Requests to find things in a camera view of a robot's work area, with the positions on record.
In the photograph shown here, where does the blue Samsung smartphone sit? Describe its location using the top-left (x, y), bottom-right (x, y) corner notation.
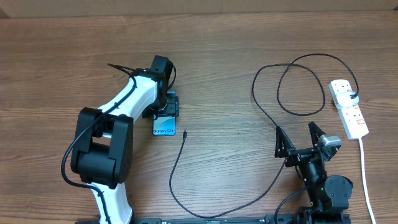
top-left (152, 91), bottom-right (176, 136)

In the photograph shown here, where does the black charger cable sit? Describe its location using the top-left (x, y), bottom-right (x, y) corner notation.
top-left (169, 53), bottom-right (360, 219)

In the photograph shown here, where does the white power strip cord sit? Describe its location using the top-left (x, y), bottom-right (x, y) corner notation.
top-left (358, 138), bottom-right (377, 224)

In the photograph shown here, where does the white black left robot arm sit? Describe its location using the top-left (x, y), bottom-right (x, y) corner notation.
top-left (61, 55), bottom-right (179, 223)

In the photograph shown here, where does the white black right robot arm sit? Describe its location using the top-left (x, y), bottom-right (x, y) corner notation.
top-left (271, 122), bottom-right (353, 223)

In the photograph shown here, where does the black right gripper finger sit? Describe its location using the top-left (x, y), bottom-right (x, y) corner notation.
top-left (274, 126), bottom-right (295, 157)
top-left (308, 121), bottom-right (325, 146)

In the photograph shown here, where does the white power strip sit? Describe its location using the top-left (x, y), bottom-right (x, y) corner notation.
top-left (328, 79), bottom-right (369, 139)

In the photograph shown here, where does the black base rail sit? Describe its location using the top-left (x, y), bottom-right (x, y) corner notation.
top-left (74, 213), bottom-right (352, 224)

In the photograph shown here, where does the white charger plug adapter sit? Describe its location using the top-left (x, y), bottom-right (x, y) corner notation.
top-left (335, 91), bottom-right (359, 110)

